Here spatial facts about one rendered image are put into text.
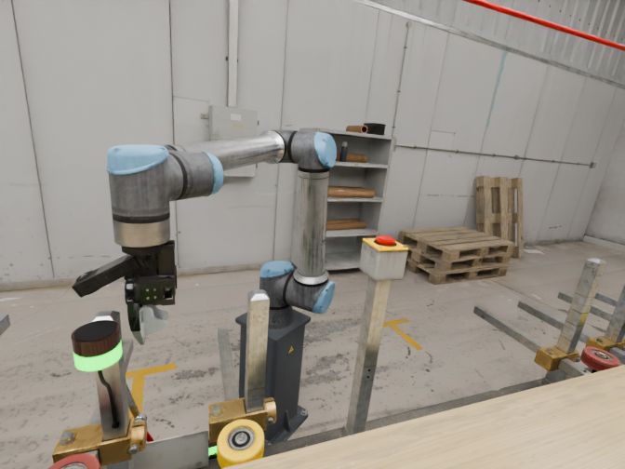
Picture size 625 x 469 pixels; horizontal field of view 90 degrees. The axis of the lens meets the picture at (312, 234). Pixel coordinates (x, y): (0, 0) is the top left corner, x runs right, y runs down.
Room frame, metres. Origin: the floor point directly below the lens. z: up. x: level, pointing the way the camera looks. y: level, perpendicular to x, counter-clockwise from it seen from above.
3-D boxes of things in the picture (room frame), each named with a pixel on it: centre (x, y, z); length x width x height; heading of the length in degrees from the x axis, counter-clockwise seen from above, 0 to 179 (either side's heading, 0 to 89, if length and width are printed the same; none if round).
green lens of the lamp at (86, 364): (0.40, 0.31, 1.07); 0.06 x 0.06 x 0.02
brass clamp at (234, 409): (0.53, 0.11, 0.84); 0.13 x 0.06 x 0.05; 111
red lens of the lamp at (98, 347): (0.40, 0.31, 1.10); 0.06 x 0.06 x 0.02
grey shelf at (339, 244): (3.44, -0.26, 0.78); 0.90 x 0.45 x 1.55; 116
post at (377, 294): (0.63, -0.15, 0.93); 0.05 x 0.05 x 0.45; 21
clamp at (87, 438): (0.44, 0.34, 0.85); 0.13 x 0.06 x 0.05; 111
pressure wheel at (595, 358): (0.78, -0.84, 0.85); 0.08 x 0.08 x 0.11
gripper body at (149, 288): (0.54, 0.30, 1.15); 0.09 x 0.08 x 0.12; 111
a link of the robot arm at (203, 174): (0.65, 0.27, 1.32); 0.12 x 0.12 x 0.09; 66
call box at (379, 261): (0.63, -0.15, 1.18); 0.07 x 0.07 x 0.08; 21
